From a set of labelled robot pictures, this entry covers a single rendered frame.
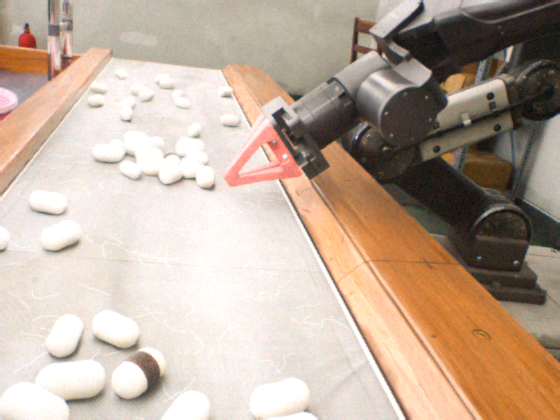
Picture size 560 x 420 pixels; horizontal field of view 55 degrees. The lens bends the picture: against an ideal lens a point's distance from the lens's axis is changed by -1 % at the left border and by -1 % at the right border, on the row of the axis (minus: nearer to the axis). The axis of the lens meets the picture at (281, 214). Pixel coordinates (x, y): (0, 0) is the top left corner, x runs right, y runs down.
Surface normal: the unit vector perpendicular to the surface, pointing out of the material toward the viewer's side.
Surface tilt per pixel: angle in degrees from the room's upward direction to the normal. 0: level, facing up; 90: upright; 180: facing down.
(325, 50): 90
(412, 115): 96
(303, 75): 90
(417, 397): 45
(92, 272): 0
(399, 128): 96
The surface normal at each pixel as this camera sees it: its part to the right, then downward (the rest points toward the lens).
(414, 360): -0.59, -0.69
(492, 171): 0.25, 0.39
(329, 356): 0.14, -0.92
